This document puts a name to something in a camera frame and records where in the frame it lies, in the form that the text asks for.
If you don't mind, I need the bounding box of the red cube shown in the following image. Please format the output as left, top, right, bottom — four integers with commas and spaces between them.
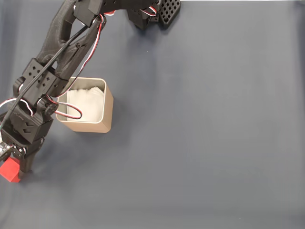
0, 157, 21, 184

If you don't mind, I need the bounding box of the beige square box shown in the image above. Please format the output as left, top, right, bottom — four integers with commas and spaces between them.
55, 76, 114, 134

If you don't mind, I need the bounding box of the white crumpled tissue paper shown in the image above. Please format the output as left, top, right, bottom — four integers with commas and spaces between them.
66, 87, 105, 121

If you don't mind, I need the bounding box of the bare camera circuit board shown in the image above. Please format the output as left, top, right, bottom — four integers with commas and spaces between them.
0, 140, 12, 162

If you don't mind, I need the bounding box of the black camera cable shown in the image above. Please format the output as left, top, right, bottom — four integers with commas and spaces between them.
0, 25, 89, 134

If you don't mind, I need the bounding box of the red white black servo wire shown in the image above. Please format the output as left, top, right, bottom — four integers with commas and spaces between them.
0, 6, 158, 121

